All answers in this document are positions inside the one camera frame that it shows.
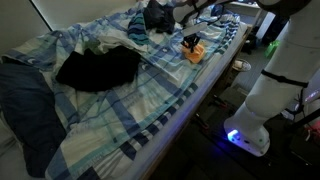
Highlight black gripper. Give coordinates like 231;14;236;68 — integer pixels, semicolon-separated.
181;33;202;54

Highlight yellow towel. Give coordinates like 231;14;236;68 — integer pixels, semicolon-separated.
181;41;207;65

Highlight black folded garment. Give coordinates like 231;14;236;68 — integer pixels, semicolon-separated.
143;0;177;35

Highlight dark blue pillow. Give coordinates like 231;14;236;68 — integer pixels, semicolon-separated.
210;3;236;18

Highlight light slipper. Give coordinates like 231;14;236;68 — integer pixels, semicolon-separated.
232;58;253;73

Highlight white mattress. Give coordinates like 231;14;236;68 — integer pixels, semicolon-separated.
128;23;249;180

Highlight blue plaid bed cover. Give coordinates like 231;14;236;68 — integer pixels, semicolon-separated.
1;0;241;180

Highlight white crumpled cloth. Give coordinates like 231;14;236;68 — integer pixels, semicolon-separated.
97;33;151;56

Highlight white furniture panel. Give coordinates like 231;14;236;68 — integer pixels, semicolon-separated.
255;11;277;42

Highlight green plastic object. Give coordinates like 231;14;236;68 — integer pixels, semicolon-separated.
264;39;282;59

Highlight dark denim trousers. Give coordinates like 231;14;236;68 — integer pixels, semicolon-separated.
54;44;143;93

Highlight green cloth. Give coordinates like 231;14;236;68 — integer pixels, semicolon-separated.
83;38;105;56

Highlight black stand leg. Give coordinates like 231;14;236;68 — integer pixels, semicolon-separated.
291;107;320;133

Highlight dark blue blanket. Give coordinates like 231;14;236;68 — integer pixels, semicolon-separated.
0;62;68;178

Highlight red handled clamp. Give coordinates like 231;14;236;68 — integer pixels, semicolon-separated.
194;113;212;132
208;95;230;110

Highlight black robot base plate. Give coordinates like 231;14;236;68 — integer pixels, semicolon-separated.
199;123;320;169

